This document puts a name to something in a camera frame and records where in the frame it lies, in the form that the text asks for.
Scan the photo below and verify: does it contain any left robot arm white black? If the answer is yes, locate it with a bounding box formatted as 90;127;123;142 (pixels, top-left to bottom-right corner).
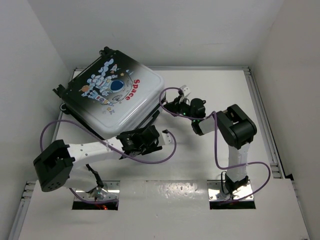
33;125;172;200

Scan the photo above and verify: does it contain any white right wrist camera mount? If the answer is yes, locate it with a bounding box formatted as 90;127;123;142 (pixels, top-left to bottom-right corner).
178;85;191;99

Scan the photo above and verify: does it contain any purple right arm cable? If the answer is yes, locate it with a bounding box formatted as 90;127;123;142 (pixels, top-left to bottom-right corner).
158;86;272;203

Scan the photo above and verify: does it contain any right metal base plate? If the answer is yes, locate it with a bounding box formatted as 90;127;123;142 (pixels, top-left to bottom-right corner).
207;180;254;203

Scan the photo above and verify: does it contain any grey lined suitcase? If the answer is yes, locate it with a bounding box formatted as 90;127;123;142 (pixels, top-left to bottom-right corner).
53;46;166;139

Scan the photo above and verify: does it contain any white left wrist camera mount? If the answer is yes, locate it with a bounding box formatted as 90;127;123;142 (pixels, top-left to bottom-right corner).
159;131;174;146

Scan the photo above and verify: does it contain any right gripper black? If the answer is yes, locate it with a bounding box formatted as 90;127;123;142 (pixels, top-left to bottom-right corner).
165;95;197;122

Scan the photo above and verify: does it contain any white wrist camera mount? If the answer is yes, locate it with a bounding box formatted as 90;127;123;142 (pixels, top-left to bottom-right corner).
178;85;191;99
159;131;174;146

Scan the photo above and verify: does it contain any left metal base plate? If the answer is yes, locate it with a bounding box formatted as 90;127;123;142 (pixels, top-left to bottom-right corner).
73;181;120;204

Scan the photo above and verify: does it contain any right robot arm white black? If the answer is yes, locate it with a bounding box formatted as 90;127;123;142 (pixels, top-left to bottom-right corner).
163;96;257;195

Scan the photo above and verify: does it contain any metal base plate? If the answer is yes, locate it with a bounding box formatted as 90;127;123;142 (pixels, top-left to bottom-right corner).
73;181;120;204
207;180;254;203

